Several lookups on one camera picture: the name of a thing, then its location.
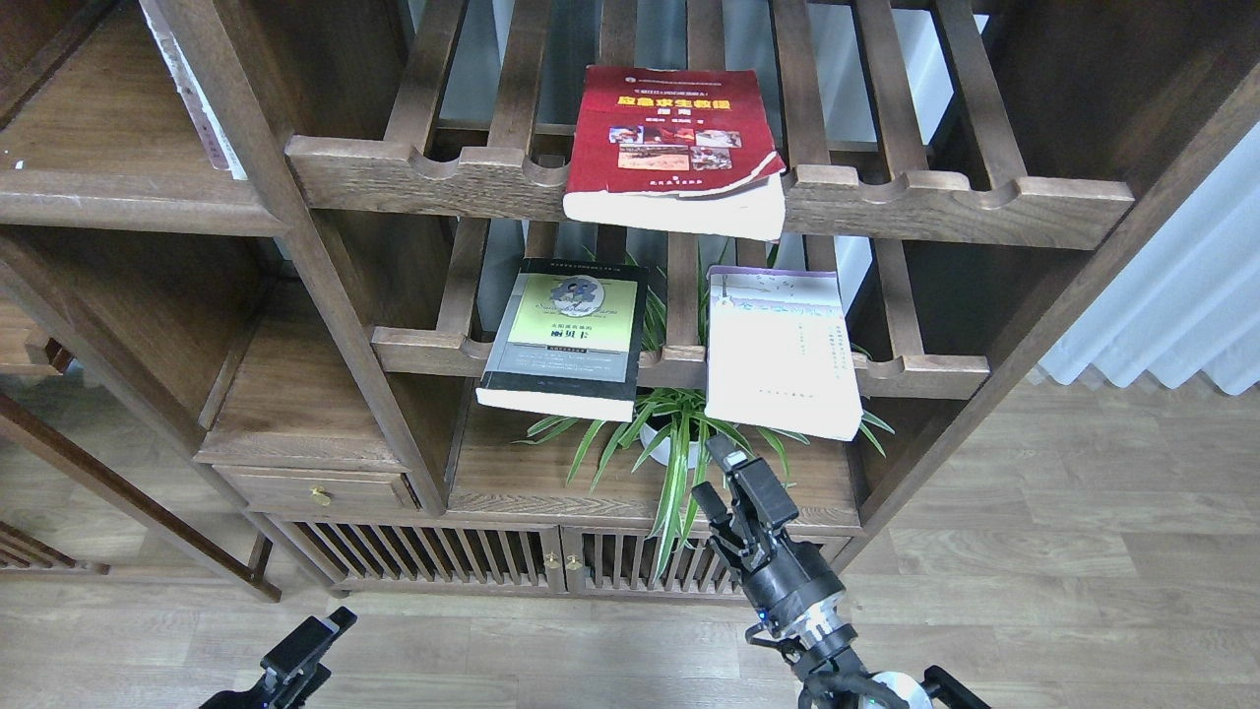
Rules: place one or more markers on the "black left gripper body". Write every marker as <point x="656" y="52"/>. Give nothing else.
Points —
<point x="292" y="670"/>

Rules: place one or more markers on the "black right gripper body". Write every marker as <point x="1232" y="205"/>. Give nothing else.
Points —
<point x="793" y="590"/>

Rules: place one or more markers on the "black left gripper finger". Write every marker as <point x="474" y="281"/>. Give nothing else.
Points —
<point x="342" y="620"/>

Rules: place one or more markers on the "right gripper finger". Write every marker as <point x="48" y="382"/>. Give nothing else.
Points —
<point x="725" y="452"/>
<point x="716" y="511"/>

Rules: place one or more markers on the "white and lilac book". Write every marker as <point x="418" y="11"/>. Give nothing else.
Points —
<point x="778" y="352"/>

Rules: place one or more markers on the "red paperback book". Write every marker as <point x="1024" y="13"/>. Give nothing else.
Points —
<point x="689" y="151"/>

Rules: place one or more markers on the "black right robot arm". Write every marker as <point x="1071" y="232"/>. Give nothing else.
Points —
<point x="833" y="676"/>

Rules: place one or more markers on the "green spider plant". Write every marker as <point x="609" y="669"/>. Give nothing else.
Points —
<point x="670" y="424"/>

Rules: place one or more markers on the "brass drawer knob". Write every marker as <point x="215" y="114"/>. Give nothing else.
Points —
<point x="319" y="495"/>

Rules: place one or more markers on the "black and green book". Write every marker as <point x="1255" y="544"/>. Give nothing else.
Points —
<point x="569" y="341"/>

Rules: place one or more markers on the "dark wooden bookshelf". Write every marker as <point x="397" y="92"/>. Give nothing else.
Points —
<point x="316" y="324"/>

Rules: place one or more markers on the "dark wooden side furniture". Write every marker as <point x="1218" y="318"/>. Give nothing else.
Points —
<point x="90" y="493"/>

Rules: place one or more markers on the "white pleated curtain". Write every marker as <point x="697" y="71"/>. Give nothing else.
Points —
<point x="1188" y="303"/>

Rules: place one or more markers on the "white book behind post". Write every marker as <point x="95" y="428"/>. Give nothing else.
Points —
<point x="218" y="149"/>

